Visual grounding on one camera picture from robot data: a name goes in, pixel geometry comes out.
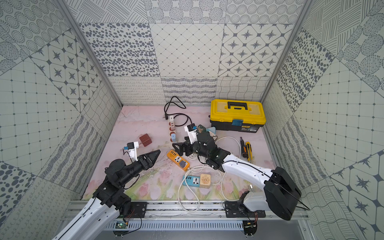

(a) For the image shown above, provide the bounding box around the orange power strip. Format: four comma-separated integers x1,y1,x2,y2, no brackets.
167,150,190,172

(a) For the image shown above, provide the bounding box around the dark green cube adapter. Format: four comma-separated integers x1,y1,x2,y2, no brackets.
197,125,207,134

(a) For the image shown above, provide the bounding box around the light blue triangular socket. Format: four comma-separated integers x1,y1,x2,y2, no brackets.
207,127,216,135

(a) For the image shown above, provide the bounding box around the dark red cube adapter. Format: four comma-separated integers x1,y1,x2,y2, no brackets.
139,134,152,147

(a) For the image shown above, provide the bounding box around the beige wooden cube adapter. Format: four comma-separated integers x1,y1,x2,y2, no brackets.
200,174,212,189

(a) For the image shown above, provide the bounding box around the blue white power strip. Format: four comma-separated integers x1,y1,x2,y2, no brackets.
182,176,200,188

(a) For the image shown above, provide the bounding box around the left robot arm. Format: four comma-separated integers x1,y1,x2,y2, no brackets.
53,150,161,240

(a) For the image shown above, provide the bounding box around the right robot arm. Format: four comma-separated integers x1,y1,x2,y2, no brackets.
172,132,302,221

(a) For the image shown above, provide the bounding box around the white long power strip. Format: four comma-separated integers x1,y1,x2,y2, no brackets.
169,115,177,143

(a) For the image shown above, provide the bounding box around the yellow black toolbox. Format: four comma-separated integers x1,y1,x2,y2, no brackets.
210,99,267,133

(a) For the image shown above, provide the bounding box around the black screwdriver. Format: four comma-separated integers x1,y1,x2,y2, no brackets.
240,137,248,159

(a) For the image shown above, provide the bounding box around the yellow utility knife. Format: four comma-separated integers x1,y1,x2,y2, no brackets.
246,142,253,162

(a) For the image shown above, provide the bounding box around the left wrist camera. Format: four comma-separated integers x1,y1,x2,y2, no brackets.
123,142,139,162

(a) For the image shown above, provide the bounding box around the white power cable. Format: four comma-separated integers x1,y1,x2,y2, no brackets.
176,136,242,214

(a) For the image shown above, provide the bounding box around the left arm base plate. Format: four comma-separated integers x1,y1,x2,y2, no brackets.
120,202,148,219

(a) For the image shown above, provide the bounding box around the black power cable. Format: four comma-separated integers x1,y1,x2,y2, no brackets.
163,95,199,128

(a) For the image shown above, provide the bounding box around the aluminium rail frame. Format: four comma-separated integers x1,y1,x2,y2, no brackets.
61,193,310,221

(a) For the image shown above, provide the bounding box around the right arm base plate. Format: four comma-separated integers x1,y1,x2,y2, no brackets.
223,201,266,219

